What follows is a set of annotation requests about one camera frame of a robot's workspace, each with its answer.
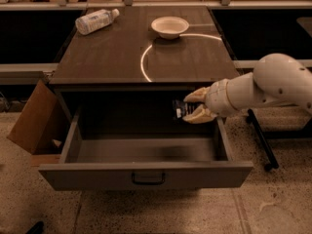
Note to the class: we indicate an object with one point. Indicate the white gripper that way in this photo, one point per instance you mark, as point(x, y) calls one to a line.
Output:
point(216, 98)

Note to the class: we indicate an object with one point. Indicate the dark rxbar blueberry wrapper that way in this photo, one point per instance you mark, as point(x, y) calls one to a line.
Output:
point(181, 108)

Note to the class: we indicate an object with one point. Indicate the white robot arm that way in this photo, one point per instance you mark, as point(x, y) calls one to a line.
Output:
point(275, 80)

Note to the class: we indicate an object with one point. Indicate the grey drawer cabinet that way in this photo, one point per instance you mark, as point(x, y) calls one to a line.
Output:
point(128, 67)

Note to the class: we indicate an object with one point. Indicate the open grey top drawer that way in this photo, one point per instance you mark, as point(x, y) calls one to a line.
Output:
point(102, 152)

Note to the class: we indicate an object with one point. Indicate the black metal floor leg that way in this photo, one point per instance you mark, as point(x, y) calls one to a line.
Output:
point(272, 162)

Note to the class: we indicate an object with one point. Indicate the white bowl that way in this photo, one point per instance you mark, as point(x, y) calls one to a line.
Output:
point(169, 27)

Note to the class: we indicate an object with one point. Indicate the clear plastic water bottle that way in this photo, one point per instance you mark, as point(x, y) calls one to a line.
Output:
point(96, 20)

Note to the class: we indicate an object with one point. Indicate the brown cardboard box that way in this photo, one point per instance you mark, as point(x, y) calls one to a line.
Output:
point(42, 125)

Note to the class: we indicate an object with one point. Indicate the black object at floor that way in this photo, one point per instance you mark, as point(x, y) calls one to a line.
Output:
point(37, 228)

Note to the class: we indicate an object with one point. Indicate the black drawer handle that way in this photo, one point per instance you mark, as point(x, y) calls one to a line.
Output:
point(148, 179)

